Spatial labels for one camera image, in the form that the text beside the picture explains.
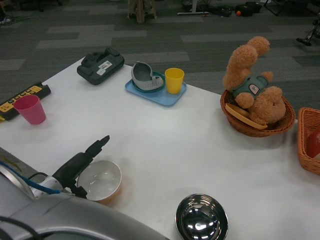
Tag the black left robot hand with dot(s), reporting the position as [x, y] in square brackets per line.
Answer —
[72, 167]

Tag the white orange plastic bowl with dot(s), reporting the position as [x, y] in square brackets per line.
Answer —
[102, 180]

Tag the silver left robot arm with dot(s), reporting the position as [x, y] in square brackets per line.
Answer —
[47, 183]

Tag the grey strainer bowl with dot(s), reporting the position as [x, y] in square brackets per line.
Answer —
[141, 73]

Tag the shiny steel bowl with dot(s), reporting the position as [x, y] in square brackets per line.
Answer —
[200, 220]

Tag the silver robot chest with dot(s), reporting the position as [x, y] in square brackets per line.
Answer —
[62, 215]

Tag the pink plastic cup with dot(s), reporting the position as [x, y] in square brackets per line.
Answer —
[31, 110]

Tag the black yellow power strip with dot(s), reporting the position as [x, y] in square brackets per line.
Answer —
[42, 91]

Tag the black battery pack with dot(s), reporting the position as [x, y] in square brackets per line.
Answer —
[100, 70]

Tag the light blue plastic tray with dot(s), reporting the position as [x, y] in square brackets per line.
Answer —
[162, 98]

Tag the teal plastic plate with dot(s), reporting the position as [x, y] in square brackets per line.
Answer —
[160, 88]

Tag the yellow plastic cup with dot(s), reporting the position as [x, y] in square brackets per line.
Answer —
[174, 81]

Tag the person in beige trousers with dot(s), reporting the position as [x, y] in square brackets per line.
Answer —
[142, 10]

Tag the orange plastic plate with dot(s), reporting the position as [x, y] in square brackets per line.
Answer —
[237, 112]

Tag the round brown wicker basket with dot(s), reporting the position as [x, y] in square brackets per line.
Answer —
[262, 131]

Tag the white standing desk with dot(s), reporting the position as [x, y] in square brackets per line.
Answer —
[192, 12]

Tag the brown teddy bear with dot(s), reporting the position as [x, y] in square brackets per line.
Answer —
[240, 62]

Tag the orange ball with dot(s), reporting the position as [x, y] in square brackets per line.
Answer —
[239, 13]

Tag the rectangular orange wicker basket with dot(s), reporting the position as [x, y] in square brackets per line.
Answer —
[303, 140]

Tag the black floor case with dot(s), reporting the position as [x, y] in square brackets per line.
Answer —
[250, 7]

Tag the white red tissue box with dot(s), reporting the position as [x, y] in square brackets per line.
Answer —
[315, 145]

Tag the standing humanoid robot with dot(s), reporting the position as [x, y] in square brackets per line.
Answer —
[306, 40]

